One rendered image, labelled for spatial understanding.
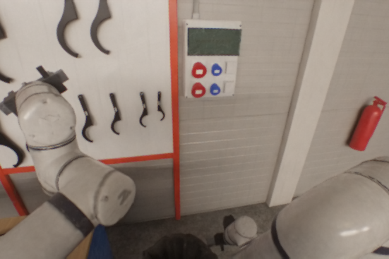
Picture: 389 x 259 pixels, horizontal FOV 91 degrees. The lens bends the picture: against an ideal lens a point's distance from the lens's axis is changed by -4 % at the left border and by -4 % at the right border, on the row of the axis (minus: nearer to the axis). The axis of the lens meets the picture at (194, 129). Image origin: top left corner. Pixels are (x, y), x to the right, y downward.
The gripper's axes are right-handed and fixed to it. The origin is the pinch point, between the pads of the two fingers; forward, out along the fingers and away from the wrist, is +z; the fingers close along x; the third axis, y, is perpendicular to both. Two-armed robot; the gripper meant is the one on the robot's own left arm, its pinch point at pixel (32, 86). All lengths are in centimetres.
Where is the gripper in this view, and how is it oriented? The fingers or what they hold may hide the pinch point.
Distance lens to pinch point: 74.7
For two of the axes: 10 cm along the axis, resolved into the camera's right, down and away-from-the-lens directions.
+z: -6.6, -3.4, 6.7
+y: -2.8, -7.2, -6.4
